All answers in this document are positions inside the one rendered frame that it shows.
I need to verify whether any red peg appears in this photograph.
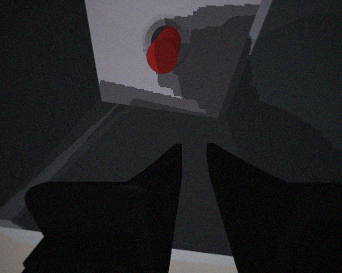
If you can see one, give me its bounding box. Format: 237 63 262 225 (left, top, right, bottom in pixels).
146 26 181 74

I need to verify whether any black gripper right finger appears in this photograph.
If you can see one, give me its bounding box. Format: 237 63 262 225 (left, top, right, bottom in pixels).
206 143 342 273

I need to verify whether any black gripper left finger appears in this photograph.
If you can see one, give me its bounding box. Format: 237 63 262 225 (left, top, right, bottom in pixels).
25 144 182 273

